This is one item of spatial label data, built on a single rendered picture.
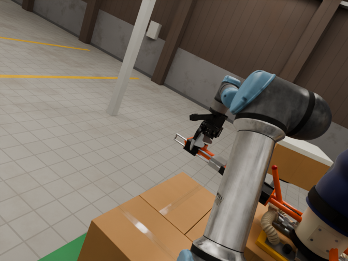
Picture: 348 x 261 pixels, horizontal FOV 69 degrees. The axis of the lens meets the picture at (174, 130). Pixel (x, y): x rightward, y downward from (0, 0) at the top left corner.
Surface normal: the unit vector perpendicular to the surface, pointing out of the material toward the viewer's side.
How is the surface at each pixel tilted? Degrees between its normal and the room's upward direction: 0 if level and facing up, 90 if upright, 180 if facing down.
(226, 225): 60
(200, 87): 90
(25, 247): 0
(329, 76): 90
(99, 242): 90
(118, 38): 90
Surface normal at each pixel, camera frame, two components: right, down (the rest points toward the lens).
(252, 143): -0.31, -0.34
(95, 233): -0.53, 0.13
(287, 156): -0.13, 0.34
